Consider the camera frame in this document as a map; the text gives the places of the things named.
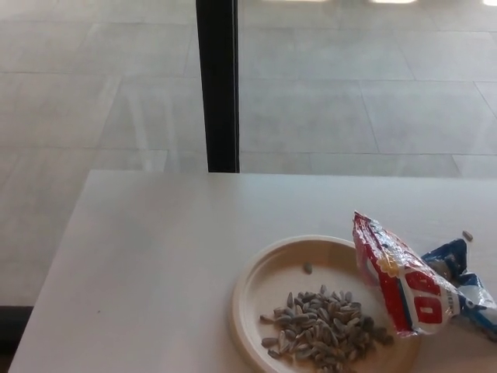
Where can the pile of sunflower seeds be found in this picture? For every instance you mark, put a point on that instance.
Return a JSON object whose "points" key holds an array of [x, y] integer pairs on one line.
{"points": [[322, 330]]}

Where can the single stray sunflower seed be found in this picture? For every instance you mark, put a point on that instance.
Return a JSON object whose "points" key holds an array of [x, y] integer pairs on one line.
{"points": [[467, 235]]}

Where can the red blue sunflower seed bag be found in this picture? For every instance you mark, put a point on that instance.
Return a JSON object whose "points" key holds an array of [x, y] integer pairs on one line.
{"points": [[400, 287]]}

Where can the round beige paper plate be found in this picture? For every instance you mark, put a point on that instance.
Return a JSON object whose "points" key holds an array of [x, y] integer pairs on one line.
{"points": [[272, 283]]}

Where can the black vertical window frame post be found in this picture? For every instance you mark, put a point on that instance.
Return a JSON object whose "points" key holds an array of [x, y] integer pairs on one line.
{"points": [[219, 85]]}

